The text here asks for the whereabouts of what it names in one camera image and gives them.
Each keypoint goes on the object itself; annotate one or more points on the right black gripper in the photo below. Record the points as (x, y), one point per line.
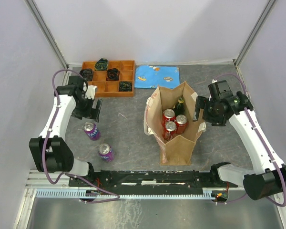
(200, 104)

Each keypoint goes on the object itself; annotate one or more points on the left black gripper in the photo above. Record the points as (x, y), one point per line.
(94, 112)

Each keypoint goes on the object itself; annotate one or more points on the green glass bottle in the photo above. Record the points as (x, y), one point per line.
(179, 108)

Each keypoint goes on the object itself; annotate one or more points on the purple fanta can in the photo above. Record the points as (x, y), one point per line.
(106, 153)
(92, 131)

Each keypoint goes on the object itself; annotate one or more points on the red coke can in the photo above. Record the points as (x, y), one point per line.
(168, 115)
(181, 123)
(169, 129)

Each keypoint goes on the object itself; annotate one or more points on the red coke can front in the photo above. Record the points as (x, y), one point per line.
(169, 129)

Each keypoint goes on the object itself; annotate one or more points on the purple fanta can front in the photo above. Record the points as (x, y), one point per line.
(106, 153)

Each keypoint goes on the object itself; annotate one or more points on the brown canvas tote bag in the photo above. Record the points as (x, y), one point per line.
(178, 150)

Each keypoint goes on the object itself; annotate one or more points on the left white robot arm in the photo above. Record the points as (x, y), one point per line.
(50, 151)

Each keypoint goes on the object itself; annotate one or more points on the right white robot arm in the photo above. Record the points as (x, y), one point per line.
(268, 176)

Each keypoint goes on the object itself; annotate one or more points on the orange wooden divider tray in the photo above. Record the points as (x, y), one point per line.
(110, 88)

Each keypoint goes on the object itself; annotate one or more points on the dark rolled sock right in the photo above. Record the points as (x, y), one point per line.
(125, 86)

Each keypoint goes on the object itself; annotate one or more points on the dark rolled sock middle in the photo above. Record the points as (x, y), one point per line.
(113, 74)

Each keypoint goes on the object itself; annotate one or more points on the dark rolled sock top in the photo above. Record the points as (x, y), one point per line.
(101, 65)

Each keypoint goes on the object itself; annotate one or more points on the blue patterned cloth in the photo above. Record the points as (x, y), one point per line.
(150, 77)

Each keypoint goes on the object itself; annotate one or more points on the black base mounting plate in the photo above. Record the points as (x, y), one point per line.
(157, 182)

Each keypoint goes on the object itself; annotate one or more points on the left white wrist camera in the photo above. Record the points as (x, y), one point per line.
(90, 92)

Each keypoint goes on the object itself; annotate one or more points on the light blue cable duct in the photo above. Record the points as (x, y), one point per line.
(83, 193)

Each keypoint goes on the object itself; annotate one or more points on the left aluminium corner post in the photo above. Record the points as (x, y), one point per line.
(46, 31)

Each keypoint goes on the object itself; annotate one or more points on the aluminium corner post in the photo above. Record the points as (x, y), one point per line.
(46, 31)
(254, 32)

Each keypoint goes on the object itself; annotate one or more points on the right aluminium corner post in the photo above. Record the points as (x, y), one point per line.
(254, 32)

